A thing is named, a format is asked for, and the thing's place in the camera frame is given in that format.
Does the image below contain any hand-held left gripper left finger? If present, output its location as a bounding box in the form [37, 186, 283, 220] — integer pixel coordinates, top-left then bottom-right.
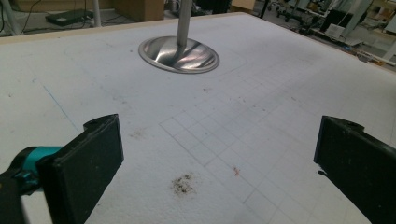
[36, 113, 124, 224]

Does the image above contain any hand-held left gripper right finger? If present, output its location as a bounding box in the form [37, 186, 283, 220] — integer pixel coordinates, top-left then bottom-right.
[313, 115, 396, 224]

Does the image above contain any white grid mat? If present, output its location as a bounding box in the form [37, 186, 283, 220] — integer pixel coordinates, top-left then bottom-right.
[0, 12, 396, 224]

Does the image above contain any white box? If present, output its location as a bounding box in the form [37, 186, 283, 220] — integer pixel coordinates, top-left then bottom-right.
[324, 23, 346, 40]

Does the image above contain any metal stand with round base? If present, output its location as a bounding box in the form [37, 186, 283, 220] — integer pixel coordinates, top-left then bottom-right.
[137, 0, 220, 75]

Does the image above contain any flat black device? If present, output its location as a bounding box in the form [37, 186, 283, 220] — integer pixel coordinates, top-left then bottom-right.
[44, 8, 94, 28]

